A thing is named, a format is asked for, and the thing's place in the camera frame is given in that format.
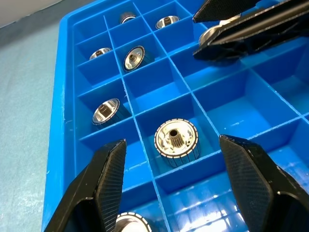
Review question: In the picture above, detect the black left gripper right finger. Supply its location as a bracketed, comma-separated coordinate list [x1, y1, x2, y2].
[219, 134, 309, 232]

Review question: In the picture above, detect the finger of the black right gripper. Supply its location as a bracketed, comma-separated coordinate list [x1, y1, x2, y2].
[192, 0, 309, 66]
[192, 0, 263, 24]

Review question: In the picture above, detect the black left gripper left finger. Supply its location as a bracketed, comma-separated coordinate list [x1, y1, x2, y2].
[44, 138, 127, 232]

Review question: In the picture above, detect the blue compartment tray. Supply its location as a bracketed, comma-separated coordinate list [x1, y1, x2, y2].
[41, 0, 309, 232]

